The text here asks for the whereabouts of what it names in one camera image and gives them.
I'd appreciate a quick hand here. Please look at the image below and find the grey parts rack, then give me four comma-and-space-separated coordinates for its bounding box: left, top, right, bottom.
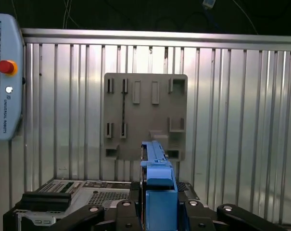
103, 73, 189, 161

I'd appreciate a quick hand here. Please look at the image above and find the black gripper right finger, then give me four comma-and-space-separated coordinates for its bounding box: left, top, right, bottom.
177, 199, 289, 231

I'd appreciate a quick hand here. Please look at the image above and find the hard disk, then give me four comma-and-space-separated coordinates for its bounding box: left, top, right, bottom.
139, 141, 179, 231

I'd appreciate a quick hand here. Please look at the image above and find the black open PC case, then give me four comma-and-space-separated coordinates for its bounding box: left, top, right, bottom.
2, 179, 210, 231

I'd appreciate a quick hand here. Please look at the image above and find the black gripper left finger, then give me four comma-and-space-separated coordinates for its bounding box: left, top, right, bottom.
45, 199, 139, 231

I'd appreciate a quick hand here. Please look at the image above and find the blue network cable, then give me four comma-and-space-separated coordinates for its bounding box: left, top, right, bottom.
202, 0, 224, 33

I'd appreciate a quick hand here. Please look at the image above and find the pale blue teach pendant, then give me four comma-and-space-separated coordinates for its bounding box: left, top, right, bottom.
0, 13, 26, 141

